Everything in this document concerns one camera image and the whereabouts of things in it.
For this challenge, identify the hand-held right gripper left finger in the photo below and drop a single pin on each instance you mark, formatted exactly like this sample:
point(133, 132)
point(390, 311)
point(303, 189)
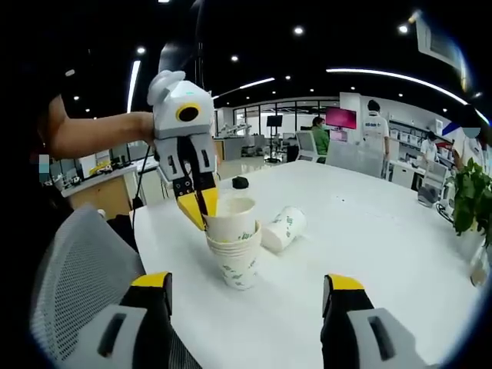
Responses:
point(130, 330)

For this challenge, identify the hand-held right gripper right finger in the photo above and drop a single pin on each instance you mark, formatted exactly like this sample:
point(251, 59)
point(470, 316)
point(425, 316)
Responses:
point(361, 334)

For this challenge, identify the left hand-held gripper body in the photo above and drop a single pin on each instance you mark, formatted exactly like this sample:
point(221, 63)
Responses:
point(169, 115)

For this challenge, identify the printed white paper cup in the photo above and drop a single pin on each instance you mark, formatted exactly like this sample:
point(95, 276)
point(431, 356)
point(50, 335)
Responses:
point(284, 228)
point(227, 227)

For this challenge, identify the stack of paper cups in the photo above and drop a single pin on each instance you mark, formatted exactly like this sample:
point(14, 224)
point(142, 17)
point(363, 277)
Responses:
point(236, 269)

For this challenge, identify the wooden counter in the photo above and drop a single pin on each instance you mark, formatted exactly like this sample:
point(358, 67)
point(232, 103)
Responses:
point(227, 149)

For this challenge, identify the white lab equipment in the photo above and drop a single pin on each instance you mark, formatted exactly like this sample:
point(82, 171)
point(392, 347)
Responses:
point(235, 129)

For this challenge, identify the small black object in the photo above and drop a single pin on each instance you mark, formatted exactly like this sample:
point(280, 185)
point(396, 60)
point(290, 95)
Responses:
point(240, 182)

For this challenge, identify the white ceiling light strip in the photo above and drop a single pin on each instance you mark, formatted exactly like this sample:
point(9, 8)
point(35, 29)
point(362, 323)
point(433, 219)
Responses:
point(250, 85)
point(133, 84)
point(399, 78)

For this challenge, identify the yellow object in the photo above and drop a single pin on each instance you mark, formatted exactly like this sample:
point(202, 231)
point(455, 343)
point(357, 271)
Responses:
point(102, 166)

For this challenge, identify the wood panel workbench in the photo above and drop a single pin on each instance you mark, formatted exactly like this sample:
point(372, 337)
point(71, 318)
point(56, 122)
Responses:
point(104, 194)

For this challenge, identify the grey mesh office chair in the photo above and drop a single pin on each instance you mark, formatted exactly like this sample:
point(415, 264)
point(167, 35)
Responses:
point(84, 269)

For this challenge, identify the black monitor on stand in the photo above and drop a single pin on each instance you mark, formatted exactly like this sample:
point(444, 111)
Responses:
point(274, 121)

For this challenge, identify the white table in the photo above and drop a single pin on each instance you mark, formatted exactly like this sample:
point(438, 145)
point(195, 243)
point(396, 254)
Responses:
point(346, 250)

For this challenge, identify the white office chair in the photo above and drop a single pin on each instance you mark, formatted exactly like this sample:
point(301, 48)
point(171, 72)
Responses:
point(306, 146)
point(434, 176)

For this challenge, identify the clear glass jar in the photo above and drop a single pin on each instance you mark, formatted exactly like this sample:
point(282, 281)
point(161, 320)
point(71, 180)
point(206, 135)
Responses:
point(479, 269)

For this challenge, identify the small bright monitor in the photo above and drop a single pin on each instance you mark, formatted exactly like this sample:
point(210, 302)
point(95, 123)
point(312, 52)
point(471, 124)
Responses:
point(338, 135)

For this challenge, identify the pink monitor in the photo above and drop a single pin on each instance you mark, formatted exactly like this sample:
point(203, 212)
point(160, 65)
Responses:
point(341, 117)

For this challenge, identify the pale grey office chair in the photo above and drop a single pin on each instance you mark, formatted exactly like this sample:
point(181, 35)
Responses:
point(355, 158)

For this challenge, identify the grey round object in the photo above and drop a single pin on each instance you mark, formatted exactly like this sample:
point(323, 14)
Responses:
point(426, 195)

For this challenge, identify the group of round ceiling spotlights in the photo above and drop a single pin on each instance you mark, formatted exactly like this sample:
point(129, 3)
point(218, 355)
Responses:
point(298, 30)

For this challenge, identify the green potted plant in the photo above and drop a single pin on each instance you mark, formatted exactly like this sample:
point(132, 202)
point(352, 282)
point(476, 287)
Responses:
point(473, 200)

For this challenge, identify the white storage shelf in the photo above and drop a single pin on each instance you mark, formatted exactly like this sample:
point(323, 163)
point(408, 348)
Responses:
point(411, 135)

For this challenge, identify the white ceiling air vent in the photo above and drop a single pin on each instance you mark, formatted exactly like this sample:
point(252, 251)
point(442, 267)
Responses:
point(440, 38)

